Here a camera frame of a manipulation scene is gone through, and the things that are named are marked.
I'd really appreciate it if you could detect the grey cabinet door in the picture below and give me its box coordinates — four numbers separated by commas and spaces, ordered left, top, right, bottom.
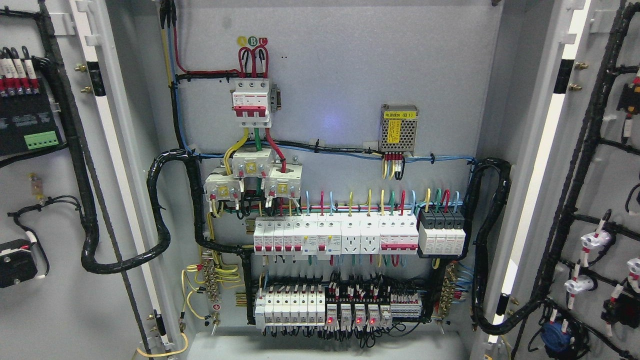
0, 0, 173, 360
503, 0, 639, 360

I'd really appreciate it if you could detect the grey cabinet body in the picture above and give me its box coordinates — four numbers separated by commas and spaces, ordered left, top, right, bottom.
106, 0, 563, 360

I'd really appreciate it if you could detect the white current transformer cluster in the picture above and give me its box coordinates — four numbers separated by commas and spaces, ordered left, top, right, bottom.
205, 147, 303, 205

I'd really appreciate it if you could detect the white socket breaker row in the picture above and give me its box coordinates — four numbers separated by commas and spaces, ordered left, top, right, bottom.
253, 213, 419, 258

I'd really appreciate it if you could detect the perforated metal power supply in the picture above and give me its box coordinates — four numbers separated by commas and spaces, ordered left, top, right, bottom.
378, 104, 419, 153

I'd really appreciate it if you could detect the red white main breaker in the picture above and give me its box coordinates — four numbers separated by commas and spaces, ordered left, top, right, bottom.
231, 78, 282, 129

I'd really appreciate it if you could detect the lower relay terminal row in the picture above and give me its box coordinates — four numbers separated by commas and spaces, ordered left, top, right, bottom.
253, 273, 426, 338

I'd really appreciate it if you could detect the black surge protector block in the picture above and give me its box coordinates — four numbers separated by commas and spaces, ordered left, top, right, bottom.
418, 209, 468, 260

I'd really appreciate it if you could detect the brass grounding bar left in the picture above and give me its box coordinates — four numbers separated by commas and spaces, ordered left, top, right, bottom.
201, 258, 221, 313

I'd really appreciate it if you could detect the brass grounding bar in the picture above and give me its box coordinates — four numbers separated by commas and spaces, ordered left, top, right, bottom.
437, 260, 458, 321
201, 258, 221, 313

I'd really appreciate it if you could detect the brass grounding bar right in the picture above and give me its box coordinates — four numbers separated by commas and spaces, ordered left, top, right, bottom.
437, 260, 458, 321

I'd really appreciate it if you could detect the black digital power meter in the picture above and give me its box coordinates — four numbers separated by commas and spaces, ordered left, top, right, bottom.
0, 77, 62, 157

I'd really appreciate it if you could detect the black right cable harness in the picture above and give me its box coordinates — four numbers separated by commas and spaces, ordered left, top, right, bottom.
462, 157, 546, 336

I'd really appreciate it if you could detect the black cable harness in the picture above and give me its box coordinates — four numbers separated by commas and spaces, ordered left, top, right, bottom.
37, 10, 253, 326
462, 157, 546, 336

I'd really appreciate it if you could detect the black left cable harness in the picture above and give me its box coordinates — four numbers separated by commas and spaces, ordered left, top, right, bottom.
37, 10, 253, 326

